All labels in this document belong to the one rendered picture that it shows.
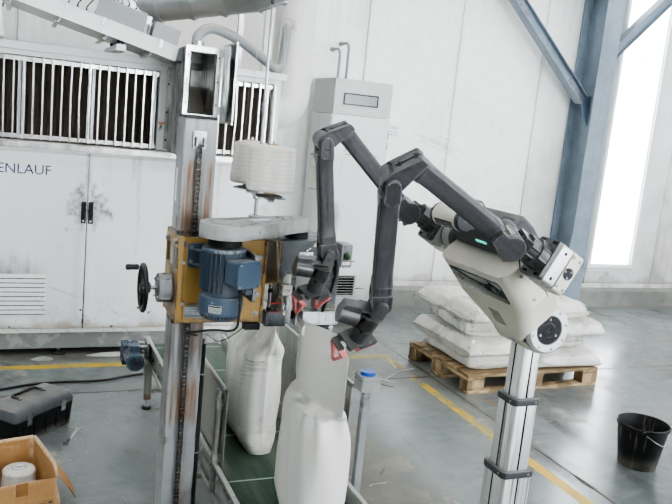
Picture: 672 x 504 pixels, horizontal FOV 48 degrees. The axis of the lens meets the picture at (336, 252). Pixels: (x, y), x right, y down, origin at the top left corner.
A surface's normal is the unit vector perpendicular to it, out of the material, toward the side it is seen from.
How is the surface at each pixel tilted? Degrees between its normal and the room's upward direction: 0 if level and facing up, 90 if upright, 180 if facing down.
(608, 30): 90
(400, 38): 90
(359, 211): 90
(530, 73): 90
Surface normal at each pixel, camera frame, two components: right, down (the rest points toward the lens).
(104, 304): 0.40, 0.18
